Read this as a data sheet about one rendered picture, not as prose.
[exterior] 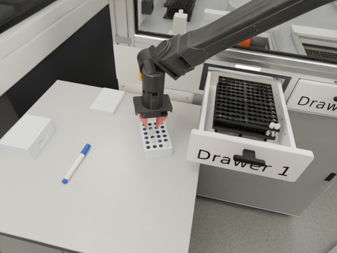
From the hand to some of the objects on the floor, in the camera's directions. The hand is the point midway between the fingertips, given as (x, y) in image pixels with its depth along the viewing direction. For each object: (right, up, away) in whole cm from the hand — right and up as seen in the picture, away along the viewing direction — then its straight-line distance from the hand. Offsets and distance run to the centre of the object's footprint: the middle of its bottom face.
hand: (151, 125), depth 72 cm
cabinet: (+40, -15, +106) cm, 114 cm away
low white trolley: (-21, -60, +56) cm, 85 cm away
